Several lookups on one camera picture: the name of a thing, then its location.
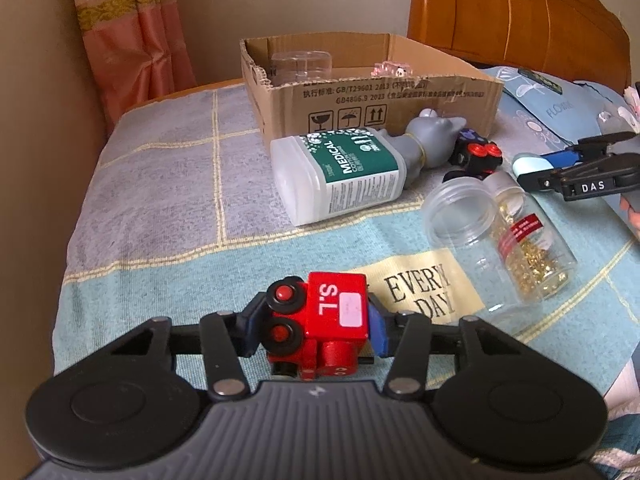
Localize small clear plastic jar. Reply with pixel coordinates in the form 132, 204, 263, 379
270, 51, 333, 86

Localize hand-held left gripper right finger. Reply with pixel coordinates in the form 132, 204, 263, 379
367, 294, 531, 403

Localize clear jar of gold pins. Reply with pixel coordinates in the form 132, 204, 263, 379
485, 171, 578, 303

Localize black toy car red wheels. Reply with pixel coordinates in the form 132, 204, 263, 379
442, 128, 505, 183

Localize pink curtain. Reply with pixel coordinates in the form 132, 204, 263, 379
69, 0, 198, 137

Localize cardboard box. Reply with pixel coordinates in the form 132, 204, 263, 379
239, 33, 505, 147

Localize pink plush toy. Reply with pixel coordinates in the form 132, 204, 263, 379
622, 82, 640, 117

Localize large clear jar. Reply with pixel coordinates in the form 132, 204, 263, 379
421, 176, 533, 318

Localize person's right hand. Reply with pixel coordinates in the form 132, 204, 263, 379
619, 192, 640, 242

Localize small white and blue container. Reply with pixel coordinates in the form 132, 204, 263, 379
511, 152, 551, 179

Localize white bottle with green label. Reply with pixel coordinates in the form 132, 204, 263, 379
270, 127, 407, 227

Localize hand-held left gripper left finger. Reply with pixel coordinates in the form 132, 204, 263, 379
102, 292, 273, 403

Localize red toy train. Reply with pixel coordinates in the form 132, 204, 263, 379
262, 271, 373, 382

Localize wooden bed headboard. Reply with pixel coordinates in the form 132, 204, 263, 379
406, 0, 633, 88

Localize pink plastic trinket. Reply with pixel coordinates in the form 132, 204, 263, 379
372, 61, 413, 79

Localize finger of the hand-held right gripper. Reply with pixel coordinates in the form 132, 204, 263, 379
542, 131, 638, 167
515, 152, 626, 196

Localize blue floral bedding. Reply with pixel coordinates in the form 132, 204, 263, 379
482, 64, 640, 211

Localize grey shark toy figure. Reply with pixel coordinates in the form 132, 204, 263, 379
382, 108, 468, 191

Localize grey plush toy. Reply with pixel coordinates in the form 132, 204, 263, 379
597, 105, 640, 134

